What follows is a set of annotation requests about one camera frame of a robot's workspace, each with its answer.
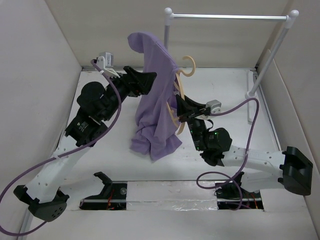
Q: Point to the purple t shirt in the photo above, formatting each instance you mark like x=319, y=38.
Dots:
x=156, y=132

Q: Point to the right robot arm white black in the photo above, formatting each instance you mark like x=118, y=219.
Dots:
x=286, y=169

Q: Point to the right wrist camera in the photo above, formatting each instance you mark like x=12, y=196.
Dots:
x=214, y=107

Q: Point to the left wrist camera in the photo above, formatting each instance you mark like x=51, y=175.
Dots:
x=105, y=60

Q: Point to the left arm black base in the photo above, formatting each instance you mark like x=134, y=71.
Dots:
x=112, y=197

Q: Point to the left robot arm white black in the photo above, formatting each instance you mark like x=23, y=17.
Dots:
x=43, y=196

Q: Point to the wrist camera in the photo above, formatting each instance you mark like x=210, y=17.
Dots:
x=214, y=107
x=105, y=60

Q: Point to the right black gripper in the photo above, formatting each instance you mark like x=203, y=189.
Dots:
x=189, y=107

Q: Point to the wooden clothes hanger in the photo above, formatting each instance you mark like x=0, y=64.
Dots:
x=179, y=86

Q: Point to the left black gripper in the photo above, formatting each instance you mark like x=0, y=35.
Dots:
x=135, y=82

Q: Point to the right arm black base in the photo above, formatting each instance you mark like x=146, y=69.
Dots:
x=228, y=198

